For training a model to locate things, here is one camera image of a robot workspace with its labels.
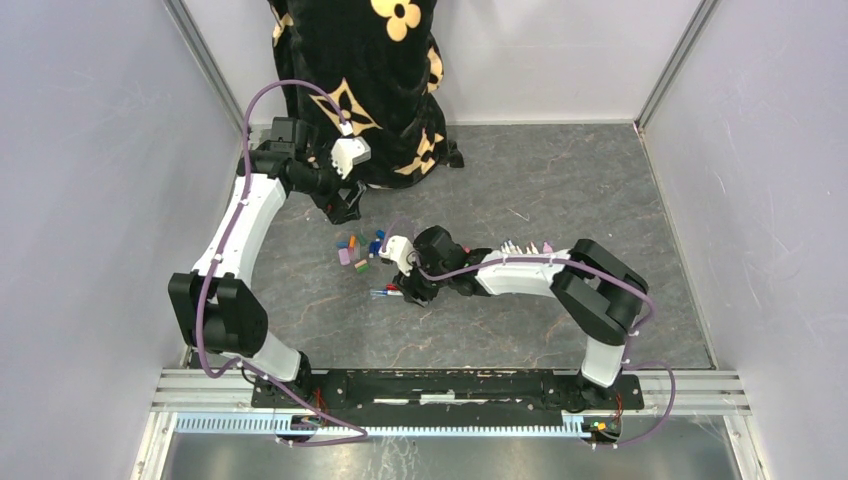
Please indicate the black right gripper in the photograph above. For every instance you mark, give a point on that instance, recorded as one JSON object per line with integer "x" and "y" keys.
{"x": 413, "y": 289}

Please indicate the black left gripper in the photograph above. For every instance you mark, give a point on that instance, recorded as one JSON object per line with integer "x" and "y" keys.
{"x": 341, "y": 211}

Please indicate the pink highlighter cap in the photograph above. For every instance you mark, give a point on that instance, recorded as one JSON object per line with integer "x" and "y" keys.
{"x": 344, "y": 256}

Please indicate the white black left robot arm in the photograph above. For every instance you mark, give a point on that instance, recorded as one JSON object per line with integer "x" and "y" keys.
{"x": 215, "y": 307}

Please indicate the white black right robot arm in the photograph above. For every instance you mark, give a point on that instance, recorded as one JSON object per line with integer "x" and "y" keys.
{"x": 606, "y": 298}

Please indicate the black floral blanket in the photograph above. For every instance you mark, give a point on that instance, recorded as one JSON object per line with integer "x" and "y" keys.
{"x": 378, "y": 65}

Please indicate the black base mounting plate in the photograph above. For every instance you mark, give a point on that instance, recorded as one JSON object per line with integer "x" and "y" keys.
{"x": 462, "y": 397}

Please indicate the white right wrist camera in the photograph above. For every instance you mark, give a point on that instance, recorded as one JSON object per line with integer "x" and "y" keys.
{"x": 398, "y": 250}

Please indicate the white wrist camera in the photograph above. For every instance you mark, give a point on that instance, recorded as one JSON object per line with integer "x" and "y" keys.
{"x": 348, "y": 152}
{"x": 398, "y": 250}

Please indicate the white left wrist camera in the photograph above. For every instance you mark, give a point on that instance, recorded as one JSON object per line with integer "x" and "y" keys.
{"x": 348, "y": 152}

